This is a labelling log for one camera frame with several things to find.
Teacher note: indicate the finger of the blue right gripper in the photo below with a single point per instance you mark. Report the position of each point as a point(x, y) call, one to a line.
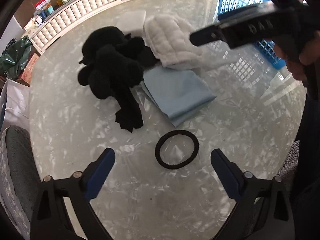
point(207, 35)

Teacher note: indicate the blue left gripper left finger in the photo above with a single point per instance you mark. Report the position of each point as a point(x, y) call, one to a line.
point(96, 173)

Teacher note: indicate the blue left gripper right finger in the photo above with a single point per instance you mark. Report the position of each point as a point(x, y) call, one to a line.
point(228, 173)

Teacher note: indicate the white quilted cloth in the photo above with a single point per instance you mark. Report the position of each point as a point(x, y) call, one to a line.
point(168, 38)

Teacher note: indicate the blue plastic laundry basket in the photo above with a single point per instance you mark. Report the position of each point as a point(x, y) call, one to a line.
point(228, 7)

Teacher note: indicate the light blue cloth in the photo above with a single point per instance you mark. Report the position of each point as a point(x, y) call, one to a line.
point(179, 94)

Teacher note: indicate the white towel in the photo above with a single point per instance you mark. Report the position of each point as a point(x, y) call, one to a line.
point(132, 22)

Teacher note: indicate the person's right hand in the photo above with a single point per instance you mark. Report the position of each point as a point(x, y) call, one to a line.
point(309, 55)

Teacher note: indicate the grey upholstered chair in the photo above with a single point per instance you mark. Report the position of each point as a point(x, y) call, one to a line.
point(20, 183)

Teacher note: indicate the white paper bag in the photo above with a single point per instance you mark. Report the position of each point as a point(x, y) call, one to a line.
point(14, 105)

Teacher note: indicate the orange cardboard box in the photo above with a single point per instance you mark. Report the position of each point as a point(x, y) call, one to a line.
point(25, 77)

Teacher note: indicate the green plastic bag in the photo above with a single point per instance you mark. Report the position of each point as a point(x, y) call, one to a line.
point(15, 57)

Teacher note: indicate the cream tufted TV cabinet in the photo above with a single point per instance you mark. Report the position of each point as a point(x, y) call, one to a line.
point(65, 19)

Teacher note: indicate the red white box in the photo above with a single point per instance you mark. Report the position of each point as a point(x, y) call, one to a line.
point(41, 4)

